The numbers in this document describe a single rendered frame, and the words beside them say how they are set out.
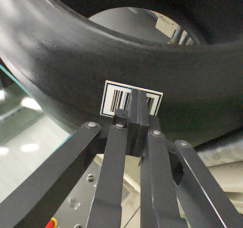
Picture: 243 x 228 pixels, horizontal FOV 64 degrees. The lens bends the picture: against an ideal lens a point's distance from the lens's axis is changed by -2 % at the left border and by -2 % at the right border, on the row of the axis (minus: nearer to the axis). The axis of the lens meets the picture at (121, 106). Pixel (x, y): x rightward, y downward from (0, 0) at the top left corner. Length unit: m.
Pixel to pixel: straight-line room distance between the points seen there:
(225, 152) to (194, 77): 0.15
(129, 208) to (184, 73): 0.76
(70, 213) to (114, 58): 0.83
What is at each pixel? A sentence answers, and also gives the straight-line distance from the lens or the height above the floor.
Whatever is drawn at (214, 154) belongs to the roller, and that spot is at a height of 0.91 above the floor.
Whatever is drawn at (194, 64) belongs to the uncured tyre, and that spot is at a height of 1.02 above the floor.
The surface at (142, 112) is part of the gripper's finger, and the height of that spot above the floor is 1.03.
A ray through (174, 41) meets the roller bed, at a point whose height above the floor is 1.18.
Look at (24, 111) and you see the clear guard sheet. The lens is 1.06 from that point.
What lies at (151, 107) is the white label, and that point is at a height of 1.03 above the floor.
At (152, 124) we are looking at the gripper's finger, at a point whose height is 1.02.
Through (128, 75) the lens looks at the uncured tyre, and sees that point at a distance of 0.21.
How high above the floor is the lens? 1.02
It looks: 10 degrees up
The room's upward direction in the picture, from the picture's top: 50 degrees counter-clockwise
